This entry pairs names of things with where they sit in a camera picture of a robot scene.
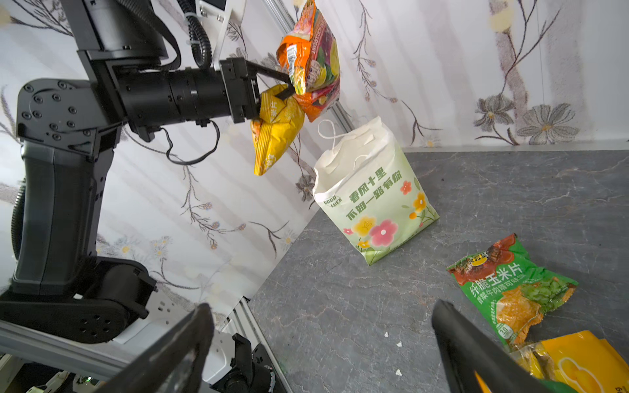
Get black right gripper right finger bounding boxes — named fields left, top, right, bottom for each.
left=432, top=300, right=550, bottom=392

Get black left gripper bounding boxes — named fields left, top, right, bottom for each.
left=219, top=57, right=295, bottom=124

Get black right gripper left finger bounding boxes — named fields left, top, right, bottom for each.
left=97, top=303, right=215, bottom=393

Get orange candy snack bag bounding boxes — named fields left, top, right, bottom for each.
left=276, top=1, right=341, bottom=122

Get small yellow chips bag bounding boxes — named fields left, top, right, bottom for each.
left=251, top=84, right=306, bottom=176

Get green corn chips packet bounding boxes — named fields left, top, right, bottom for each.
left=447, top=234, right=578, bottom=349

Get yellow snack bag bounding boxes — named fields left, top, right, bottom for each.
left=509, top=331, right=628, bottom=392

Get white floral paper bag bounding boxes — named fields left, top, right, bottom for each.
left=313, top=117, right=439, bottom=265

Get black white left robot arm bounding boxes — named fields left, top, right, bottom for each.
left=1, top=1, right=289, bottom=392

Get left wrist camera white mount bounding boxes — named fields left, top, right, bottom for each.
left=195, top=0, right=247, bottom=70

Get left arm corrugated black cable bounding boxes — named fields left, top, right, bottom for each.
left=115, top=0, right=213, bottom=70

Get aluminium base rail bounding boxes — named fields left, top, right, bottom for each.
left=1, top=291, right=292, bottom=392

